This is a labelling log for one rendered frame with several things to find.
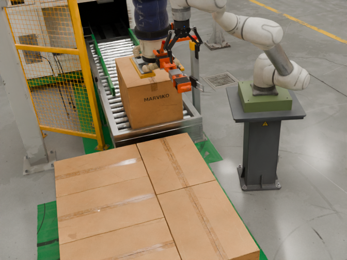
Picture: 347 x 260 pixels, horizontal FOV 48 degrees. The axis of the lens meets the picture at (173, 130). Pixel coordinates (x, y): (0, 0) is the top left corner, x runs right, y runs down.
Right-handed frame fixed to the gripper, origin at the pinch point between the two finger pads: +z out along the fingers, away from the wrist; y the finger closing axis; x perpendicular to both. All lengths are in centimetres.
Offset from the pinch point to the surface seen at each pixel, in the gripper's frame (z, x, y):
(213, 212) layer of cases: 86, 25, -5
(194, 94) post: 91, -124, -46
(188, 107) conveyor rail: 81, -89, -28
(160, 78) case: 46, -78, -5
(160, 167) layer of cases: 86, -27, 13
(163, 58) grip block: 10.8, -30.3, 2.9
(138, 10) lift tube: -12, -54, 10
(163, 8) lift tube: -12, -51, -5
